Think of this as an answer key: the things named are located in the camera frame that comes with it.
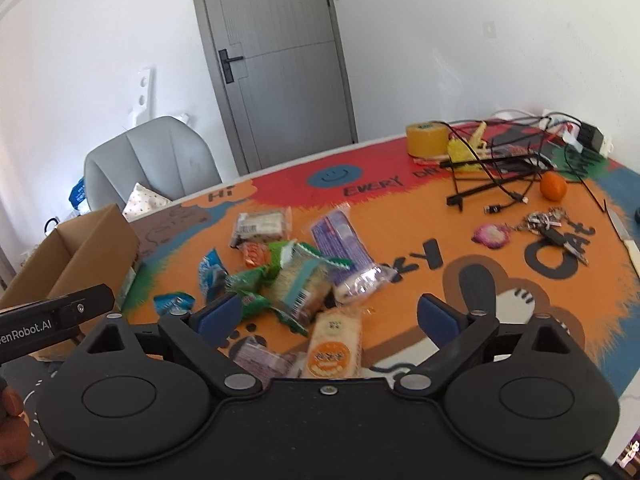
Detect white-handled knife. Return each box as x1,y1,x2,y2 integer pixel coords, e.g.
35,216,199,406
607,200,640,281

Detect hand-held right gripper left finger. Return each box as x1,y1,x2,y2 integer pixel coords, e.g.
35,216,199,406
79,292,263,394

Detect tall blue snack packet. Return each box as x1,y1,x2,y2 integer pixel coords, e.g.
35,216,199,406
198,248,229,304

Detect grey door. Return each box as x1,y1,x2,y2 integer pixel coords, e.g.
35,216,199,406
187,0,359,177

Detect bunch of keys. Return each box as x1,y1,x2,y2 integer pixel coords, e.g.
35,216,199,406
510,207,590,266

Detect green snack packet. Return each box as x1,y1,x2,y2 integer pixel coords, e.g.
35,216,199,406
224,266,275,322

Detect purple snack packet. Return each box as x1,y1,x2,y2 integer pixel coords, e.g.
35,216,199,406
310,203,397,307

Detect person's left hand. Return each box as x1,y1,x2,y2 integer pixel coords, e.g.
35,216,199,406
0,377,54,480

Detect dotted white pillow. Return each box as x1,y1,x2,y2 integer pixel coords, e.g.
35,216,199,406
122,183,174,222

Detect mauve snack packet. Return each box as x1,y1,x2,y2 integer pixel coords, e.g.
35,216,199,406
232,337,307,380

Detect black door handle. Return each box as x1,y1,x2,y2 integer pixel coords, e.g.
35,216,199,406
218,49,245,84

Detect orange tangerine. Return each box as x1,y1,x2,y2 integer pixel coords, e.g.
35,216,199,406
539,172,569,202

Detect clear packet of white bars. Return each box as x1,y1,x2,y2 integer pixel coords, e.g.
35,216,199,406
230,208,294,249

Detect grey chair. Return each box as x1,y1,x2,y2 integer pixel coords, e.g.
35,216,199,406
83,115,224,212

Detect black folding stand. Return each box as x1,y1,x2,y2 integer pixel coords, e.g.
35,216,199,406
446,156,557,209

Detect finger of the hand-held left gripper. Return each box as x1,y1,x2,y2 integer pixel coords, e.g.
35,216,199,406
62,283,115,332

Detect small orange snack packet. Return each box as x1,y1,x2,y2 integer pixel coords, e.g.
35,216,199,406
242,241,272,269

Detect printed orange table mat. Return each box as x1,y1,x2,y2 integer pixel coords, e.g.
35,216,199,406
119,121,640,402

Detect black usb cable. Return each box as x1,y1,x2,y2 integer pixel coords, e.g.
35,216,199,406
442,120,533,216

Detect thin black cable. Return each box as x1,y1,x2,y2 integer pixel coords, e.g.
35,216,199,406
542,116,609,212

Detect black power adapter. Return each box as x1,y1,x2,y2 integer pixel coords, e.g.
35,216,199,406
575,122,607,152

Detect flat blue snack packet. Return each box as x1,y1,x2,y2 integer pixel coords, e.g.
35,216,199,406
152,292,196,316

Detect yellow tape roll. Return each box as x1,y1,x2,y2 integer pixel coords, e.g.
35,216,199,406
405,120,452,159

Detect clear noodle packet green trim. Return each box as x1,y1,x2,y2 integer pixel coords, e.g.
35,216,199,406
269,242,354,337

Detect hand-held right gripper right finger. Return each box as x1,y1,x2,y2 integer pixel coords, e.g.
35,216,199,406
394,293,565,394

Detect cream cracker packet orange label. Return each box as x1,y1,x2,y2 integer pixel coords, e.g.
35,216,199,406
301,308,364,380

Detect brown cardboard box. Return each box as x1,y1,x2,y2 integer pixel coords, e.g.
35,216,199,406
0,204,142,312

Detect pink fluffy keychain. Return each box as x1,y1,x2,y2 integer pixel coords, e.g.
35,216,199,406
473,222,511,249

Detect yellow plastic toy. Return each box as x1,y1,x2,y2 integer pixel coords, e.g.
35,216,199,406
440,121,490,173

